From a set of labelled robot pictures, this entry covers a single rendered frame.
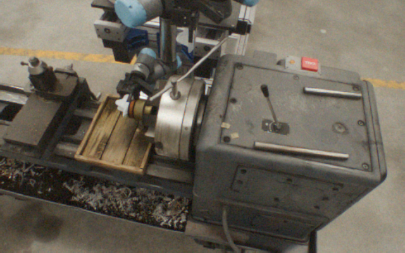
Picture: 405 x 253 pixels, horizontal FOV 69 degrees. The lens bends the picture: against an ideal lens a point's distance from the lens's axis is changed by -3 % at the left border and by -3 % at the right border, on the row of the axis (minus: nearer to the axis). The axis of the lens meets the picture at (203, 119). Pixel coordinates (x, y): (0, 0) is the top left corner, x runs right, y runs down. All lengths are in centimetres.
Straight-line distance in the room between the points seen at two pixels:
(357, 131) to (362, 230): 142
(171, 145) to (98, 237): 124
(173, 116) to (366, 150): 62
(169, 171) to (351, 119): 73
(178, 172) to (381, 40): 303
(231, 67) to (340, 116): 41
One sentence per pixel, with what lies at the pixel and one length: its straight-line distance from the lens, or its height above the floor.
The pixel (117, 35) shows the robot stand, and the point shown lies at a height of 107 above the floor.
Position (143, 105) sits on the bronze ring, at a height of 112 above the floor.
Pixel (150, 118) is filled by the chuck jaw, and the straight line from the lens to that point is 115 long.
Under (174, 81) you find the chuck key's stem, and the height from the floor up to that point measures 132.
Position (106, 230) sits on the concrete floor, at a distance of 217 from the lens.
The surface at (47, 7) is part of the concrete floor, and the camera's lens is 393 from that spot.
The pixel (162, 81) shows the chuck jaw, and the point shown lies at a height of 119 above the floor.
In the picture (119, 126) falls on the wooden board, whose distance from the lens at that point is 142.
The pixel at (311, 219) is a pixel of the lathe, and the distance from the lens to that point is 132.
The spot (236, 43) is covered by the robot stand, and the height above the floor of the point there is 22.
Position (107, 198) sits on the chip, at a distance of 159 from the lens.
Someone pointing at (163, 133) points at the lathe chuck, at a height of 116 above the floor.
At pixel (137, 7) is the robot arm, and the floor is 141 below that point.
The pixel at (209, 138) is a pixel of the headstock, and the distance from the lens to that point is 93.
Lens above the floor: 204
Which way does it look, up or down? 55 degrees down
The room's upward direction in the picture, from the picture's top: 4 degrees clockwise
